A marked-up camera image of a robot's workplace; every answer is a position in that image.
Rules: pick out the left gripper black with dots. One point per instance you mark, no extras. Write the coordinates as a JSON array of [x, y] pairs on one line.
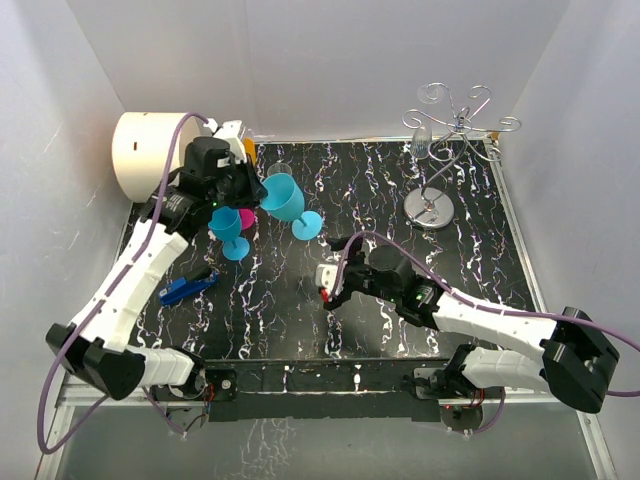
[[256, 191]]

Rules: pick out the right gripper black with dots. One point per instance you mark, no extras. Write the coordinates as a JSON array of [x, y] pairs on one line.
[[355, 249]]

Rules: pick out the blue wine glass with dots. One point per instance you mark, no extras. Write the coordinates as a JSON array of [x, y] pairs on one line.
[[226, 226], [285, 201]]

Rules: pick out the pink plastic wine glass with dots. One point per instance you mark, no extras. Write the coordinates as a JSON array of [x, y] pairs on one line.
[[247, 217]]

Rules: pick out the clear glass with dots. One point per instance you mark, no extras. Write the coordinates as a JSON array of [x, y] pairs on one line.
[[279, 168], [421, 140]]

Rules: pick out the blue wine glass front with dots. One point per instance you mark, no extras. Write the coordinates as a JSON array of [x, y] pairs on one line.
[[226, 226]]

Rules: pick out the yellow plastic wine glass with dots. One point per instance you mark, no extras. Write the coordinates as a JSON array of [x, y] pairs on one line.
[[250, 149]]

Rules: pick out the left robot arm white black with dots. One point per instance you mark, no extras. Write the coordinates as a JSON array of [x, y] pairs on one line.
[[94, 347]]

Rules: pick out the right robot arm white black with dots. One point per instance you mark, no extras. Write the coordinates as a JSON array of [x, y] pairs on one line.
[[568, 359]]

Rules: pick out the blue black clip tool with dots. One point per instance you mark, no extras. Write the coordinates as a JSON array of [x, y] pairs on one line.
[[190, 284]]

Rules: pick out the white cylindrical container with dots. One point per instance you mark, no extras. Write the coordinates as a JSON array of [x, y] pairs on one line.
[[140, 145]]

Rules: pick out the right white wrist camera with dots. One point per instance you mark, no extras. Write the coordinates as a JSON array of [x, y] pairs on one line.
[[325, 279]]

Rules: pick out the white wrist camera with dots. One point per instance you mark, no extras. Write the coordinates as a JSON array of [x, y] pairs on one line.
[[233, 133], [325, 279]]

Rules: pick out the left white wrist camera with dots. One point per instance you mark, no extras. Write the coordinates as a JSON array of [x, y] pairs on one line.
[[233, 133]]

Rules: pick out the silver wire glass rack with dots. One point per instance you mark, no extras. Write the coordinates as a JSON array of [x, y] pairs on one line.
[[427, 206]]

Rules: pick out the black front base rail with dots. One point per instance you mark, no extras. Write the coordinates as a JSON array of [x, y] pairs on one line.
[[331, 388]]

